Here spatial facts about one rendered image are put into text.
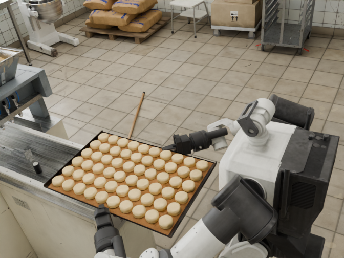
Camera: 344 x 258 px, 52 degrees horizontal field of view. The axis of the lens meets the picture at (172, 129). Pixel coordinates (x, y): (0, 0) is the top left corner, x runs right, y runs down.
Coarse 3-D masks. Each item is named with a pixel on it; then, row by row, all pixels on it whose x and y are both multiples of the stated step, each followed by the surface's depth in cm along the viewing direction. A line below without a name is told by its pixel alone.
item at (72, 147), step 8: (0, 128) 211; (8, 128) 206; (16, 128) 201; (24, 128) 200; (24, 136) 202; (32, 136) 197; (40, 136) 192; (48, 136) 191; (48, 144) 194; (56, 144) 189; (64, 144) 185; (72, 144) 183; (80, 144) 182; (72, 152) 186
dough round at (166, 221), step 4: (164, 216) 125; (168, 216) 125; (160, 220) 124; (164, 220) 123; (168, 220) 123; (172, 220) 123; (160, 224) 123; (164, 224) 122; (168, 224) 122; (172, 224) 123; (164, 228) 122; (168, 228) 123
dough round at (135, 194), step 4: (128, 192) 136; (132, 192) 135; (136, 192) 135; (140, 192) 135; (128, 196) 134; (132, 196) 134; (136, 196) 134; (140, 196) 135; (132, 200) 134; (136, 200) 134
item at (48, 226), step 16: (32, 144) 197; (16, 160) 187; (48, 160) 184; (64, 160) 183; (32, 176) 176; (48, 176) 175; (16, 192) 175; (32, 192) 167; (16, 208) 188; (32, 208) 177; (48, 208) 166; (64, 208) 158; (32, 224) 190; (48, 224) 179; (64, 224) 168; (80, 224) 159; (128, 224) 174; (32, 240) 207; (48, 240) 193; (64, 240) 180; (80, 240) 170; (128, 240) 177; (144, 240) 193; (48, 256) 210; (64, 256) 195; (80, 256) 183; (128, 256) 181
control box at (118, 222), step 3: (111, 216) 153; (114, 216) 154; (114, 219) 155; (117, 219) 158; (120, 219) 160; (123, 219) 162; (114, 222) 156; (117, 222) 158; (120, 222) 161; (123, 222) 163; (114, 225) 156; (117, 225) 159; (120, 225) 161; (117, 228) 159
